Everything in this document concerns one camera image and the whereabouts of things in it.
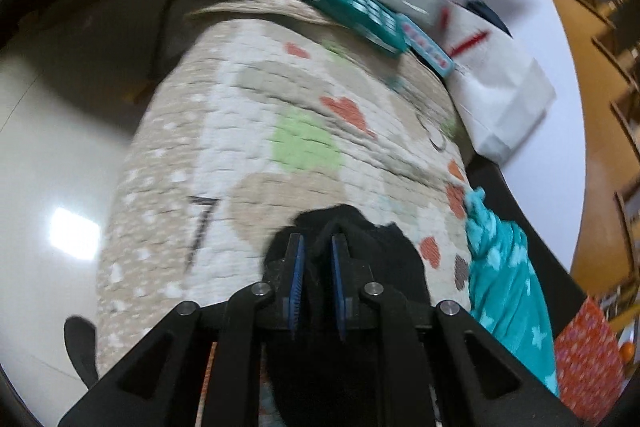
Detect heart patterned quilt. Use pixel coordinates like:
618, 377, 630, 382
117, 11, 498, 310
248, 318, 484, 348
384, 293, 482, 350
96, 0, 471, 372

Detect teal star blanket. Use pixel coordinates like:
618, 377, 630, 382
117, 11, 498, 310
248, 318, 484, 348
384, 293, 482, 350
464, 187, 559, 395

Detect black pants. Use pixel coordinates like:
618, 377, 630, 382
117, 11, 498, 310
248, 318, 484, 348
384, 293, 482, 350
264, 205, 430, 426

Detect light blue shapes box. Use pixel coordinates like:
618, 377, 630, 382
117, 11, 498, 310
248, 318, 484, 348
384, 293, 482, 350
397, 14, 454, 79

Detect red patterned box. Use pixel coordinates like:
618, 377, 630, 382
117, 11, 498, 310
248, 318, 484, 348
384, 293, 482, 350
554, 298, 624, 426

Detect teal long package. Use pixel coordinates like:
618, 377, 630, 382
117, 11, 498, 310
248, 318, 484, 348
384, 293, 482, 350
305, 0, 409, 57

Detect white paper shopping bag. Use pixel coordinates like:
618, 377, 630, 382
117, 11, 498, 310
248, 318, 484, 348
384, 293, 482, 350
438, 0, 556, 165

